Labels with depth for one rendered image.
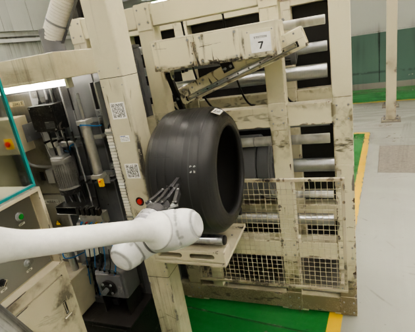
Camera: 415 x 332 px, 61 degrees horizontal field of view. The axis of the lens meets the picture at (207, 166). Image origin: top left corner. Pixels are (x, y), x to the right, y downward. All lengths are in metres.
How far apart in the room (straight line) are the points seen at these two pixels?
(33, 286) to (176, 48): 1.22
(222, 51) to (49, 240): 1.14
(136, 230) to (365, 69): 9.93
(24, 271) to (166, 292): 0.72
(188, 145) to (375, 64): 9.39
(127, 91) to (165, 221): 0.81
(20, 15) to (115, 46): 11.50
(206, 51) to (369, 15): 9.04
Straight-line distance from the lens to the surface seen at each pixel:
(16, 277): 1.71
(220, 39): 1.68
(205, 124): 1.43
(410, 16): 10.58
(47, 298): 1.78
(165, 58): 1.79
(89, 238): 0.88
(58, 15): 2.14
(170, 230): 0.94
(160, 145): 1.44
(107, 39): 1.62
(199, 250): 1.63
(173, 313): 2.09
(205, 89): 1.87
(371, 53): 10.53
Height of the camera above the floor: 1.71
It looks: 18 degrees down
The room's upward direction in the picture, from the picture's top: 9 degrees counter-clockwise
